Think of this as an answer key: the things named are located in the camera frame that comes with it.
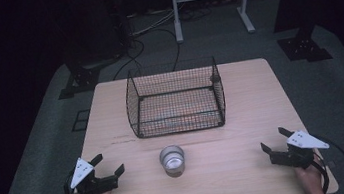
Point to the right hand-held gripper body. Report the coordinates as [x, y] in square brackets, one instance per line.
[297, 157]

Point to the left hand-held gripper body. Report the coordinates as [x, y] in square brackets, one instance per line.
[99, 184]

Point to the silver metal cup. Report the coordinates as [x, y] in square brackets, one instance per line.
[172, 160]

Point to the person's right hand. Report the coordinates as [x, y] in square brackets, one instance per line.
[310, 181]

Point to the black stand base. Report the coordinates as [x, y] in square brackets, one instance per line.
[303, 47]
[82, 78]

